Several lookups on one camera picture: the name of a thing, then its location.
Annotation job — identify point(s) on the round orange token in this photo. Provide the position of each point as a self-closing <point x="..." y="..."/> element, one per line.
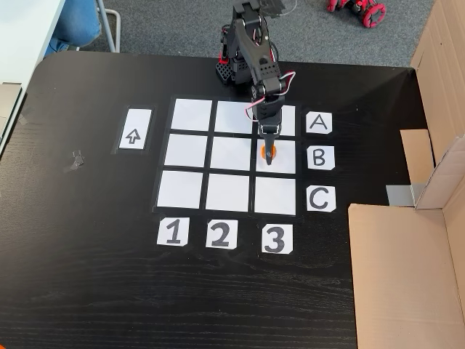
<point x="274" y="152"/>

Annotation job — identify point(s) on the white nine-square grid sheet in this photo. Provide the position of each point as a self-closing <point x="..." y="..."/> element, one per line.
<point x="225" y="191"/>

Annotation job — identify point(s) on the paper sheet letter A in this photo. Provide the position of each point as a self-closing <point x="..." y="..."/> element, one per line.
<point x="319" y="123"/>

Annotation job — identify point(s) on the paper sheet letter B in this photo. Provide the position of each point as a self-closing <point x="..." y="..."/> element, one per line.
<point x="320" y="157"/>

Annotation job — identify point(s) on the black red clamp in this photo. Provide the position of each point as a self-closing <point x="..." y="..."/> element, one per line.
<point x="223" y="59"/>

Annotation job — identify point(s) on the paper sheet letter C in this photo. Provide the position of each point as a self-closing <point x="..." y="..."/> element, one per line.
<point x="321" y="198"/>

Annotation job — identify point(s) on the paper sheet number 3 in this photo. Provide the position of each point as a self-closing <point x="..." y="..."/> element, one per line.
<point x="277" y="238"/>

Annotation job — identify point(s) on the paper sheet number 2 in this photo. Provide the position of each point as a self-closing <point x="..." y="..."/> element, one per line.
<point x="221" y="234"/>

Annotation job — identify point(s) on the black tape patch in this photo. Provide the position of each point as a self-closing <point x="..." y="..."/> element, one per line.
<point x="274" y="7"/>

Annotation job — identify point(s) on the paper sheet number 1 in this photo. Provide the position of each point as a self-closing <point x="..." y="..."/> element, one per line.
<point x="173" y="232"/>

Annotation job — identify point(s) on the white arrow paper sheet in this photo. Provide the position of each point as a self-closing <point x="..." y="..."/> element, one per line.
<point x="133" y="136"/>

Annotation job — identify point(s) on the red black wheeled robot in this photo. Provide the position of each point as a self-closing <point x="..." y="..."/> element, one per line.
<point x="372" y="14"/>

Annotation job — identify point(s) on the grey tape strip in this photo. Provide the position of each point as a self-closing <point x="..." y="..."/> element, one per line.
<point x="401" y="195"/>

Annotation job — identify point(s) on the grey metal chair leg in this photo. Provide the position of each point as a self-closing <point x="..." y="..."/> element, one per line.
<point x="115" y="29"/>

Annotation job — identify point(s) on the brown cardboard screen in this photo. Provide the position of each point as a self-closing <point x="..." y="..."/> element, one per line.
<point x="399" y="276"/>

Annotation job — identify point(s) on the crumpled clear tape piece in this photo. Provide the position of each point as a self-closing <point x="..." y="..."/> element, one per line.
<point x="75" y="161"/>

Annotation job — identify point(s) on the person's leg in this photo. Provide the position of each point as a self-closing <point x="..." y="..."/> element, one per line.
<point x="74" y="25"/>

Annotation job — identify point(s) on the white desk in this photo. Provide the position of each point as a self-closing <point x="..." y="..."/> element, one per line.
<point x="25" y="32"/>

